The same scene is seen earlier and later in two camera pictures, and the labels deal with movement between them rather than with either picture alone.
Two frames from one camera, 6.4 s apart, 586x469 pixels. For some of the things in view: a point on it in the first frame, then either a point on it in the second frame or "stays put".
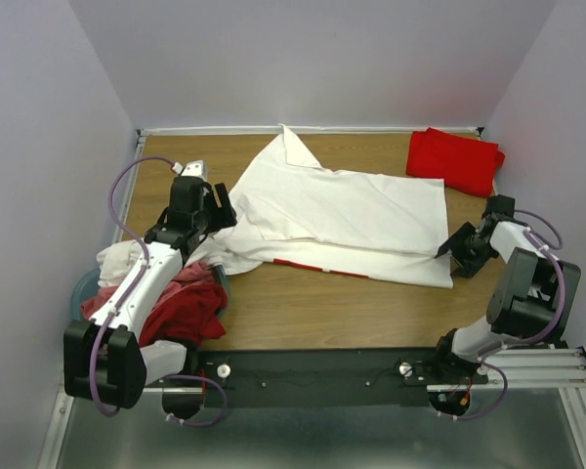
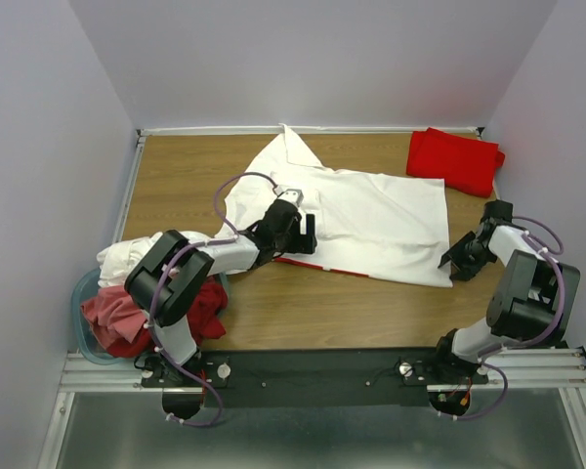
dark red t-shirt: (188, 314) stays put
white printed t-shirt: (293, 211) stays put
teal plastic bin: (90, 281) stays put
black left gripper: (224, 216) -> (305, 244)
